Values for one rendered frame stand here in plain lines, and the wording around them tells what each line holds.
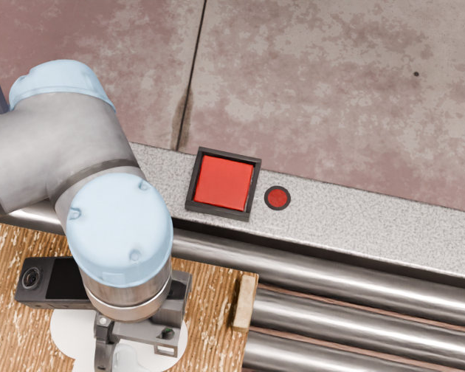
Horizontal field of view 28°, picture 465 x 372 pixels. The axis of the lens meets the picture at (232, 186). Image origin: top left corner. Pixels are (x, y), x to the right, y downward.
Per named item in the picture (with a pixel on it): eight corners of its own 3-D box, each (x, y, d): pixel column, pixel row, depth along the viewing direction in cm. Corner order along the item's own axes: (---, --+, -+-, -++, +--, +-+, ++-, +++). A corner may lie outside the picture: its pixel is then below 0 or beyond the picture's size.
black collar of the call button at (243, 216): (198, 151, 110) (198, 145, 109) (260, 164, 110) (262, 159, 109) (184, 209, 107) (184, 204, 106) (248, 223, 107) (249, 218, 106)
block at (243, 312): (240, 280, 102) (242, 273, 100) (257, 283, 102) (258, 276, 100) (230, 332, 100) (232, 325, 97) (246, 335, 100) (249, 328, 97)
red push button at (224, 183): (204, 159, 110) (204, 153, 109) (252, 169, 110) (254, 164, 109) (193, 204, 108) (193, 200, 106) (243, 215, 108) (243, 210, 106)
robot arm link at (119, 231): (143, 143, 69) (190, 243, 66) (147, 198, 79) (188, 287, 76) (43, 182, 67) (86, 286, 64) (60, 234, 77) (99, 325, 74)
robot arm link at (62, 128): (-47, 91, 72) (1, 212, 68) (87, 38, 74) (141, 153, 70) (-23, 133, 79) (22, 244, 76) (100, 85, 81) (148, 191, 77)
